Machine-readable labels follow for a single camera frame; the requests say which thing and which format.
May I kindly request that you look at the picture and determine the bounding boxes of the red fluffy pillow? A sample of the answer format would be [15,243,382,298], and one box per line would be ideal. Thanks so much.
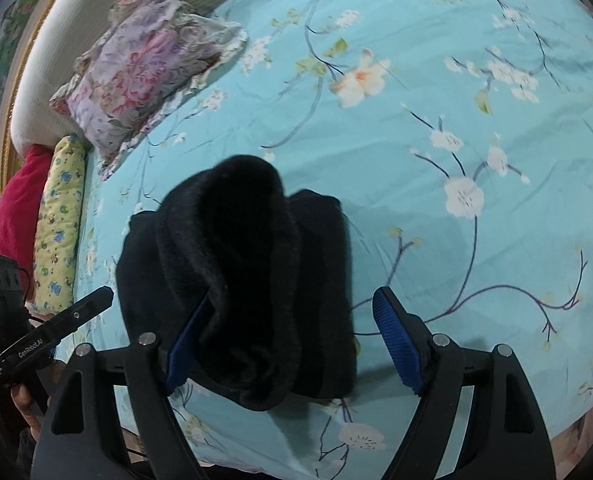
[0,144,54,300]

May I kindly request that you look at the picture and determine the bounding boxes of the black pants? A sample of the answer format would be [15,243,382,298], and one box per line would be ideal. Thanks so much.
[115,155,357,412]

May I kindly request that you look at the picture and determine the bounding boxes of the person's left hand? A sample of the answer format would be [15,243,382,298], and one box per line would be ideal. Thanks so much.
[10,360,65,442]

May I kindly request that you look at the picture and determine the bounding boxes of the purple pink floral pillow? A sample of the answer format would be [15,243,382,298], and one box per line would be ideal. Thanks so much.
[49,0,248,179]

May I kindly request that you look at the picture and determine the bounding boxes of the yellow cartoon print pillow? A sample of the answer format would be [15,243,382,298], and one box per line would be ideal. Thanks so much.
[30,134,86,316]

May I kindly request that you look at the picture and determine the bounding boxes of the turquoise floral bed sheet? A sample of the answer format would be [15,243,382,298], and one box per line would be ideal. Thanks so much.
[76,0,593,479]

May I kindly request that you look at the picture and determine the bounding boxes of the striped grey headboard cushion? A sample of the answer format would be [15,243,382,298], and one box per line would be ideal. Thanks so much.
[5,0,243,158]

